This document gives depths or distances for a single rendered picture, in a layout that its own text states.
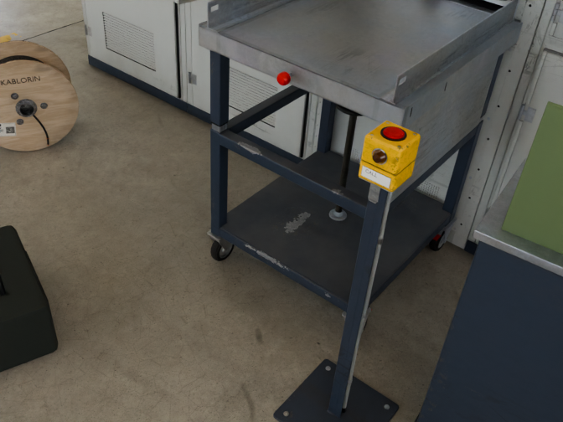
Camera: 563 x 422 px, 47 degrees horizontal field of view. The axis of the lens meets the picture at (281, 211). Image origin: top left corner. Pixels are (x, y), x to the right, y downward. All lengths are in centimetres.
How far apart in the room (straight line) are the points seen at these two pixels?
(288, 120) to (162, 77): 73
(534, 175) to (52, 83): 196
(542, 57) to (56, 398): 165
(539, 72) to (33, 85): 182
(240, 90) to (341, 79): 122
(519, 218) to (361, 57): 60
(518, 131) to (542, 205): 87
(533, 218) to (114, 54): 240
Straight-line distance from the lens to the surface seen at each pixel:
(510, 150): 215
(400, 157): 120
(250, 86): 266
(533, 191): 125
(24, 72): 268
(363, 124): 239
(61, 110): 277
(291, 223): 212
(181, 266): 221
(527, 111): 208
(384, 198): 129
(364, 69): 158
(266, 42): 167
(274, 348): 197
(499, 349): 147
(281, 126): 262
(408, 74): 146
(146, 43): 306
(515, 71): 207
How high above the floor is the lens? 153
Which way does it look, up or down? 39 degrees down
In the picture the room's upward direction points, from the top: 5 degrees clockwise
